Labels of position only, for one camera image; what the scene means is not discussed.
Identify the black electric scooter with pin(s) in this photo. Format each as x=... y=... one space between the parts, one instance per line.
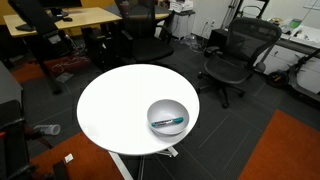
x=278 y=79

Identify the white small cabinet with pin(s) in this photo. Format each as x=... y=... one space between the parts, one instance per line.
x=183 y=25

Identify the teal marker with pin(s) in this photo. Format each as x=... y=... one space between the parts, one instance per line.
x=166 y=122

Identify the black mesh office chair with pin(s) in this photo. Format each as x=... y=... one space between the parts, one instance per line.
x=233 y=66

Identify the white workbench with cabinets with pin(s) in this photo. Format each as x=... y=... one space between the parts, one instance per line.
x=293 y=58

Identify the gray floor plate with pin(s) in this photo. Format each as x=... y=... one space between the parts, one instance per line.
x=64 y=77

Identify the black computer mouse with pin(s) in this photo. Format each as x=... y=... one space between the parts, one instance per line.
x=67 y=19

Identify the black floor box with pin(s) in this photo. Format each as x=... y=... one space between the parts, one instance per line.
x=218 y=37

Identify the black slanted stand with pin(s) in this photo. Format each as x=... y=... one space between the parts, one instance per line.
x=33 y=16

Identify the white paper scrap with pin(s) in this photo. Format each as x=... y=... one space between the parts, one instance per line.
x=69 y=158

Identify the light wooden desk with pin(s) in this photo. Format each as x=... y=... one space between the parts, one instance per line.
x=90 y=16

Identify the metal tripod stand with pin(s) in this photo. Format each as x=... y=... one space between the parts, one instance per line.
x=231 y=13

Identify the black high-back office chair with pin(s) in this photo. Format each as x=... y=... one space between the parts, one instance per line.
x=150 y=50

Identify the white table base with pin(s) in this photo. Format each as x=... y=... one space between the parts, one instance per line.
x=121 y=166

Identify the gray side table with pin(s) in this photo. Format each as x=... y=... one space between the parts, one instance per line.
x=9 y=86

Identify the black computer tower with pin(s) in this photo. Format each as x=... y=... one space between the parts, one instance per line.
x=96 y=46

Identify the white printer box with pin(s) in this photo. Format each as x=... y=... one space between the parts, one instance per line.
x=181 y=5

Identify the white bowl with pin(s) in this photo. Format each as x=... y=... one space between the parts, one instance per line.
x=168 y=108

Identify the black computer monitor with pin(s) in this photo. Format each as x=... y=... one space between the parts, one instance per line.
x=60 y=3

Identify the black upright post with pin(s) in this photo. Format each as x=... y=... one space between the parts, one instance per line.
x=60 y=171

